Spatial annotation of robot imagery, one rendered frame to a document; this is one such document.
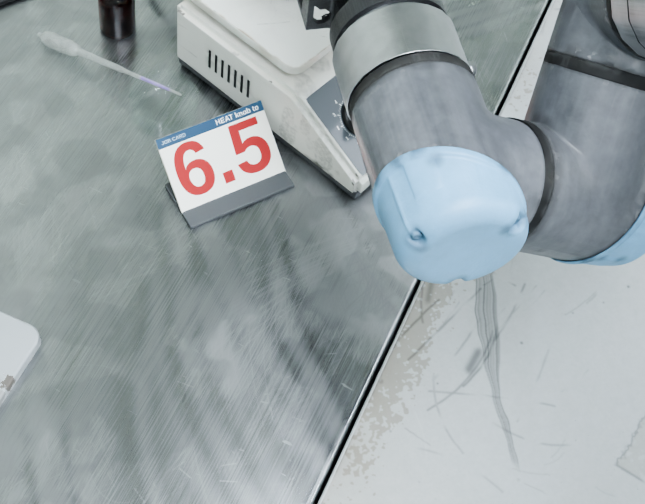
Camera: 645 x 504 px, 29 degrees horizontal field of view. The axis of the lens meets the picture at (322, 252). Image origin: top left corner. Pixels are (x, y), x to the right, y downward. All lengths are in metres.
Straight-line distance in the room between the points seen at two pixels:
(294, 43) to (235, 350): 0.24
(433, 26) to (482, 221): 0.13
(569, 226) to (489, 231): 0.08
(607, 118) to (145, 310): 0.37
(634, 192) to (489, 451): 0.23
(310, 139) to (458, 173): 0.32
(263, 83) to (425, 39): 0.28
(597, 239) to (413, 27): 0.16
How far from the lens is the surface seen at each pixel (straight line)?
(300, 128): 0.96
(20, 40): 1.08
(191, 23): 1.00
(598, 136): 0.72
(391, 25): 0.71
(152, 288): 0.92
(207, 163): 0.96
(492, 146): 0.68
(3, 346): 0.90
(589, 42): 0.73
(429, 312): 0.93
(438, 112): 0.67
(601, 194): 0.73
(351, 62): 0.72
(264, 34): 0.96
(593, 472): 0.90
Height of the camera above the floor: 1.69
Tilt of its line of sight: 56 degrees down
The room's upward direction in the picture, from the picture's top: 10 degrees clockwise
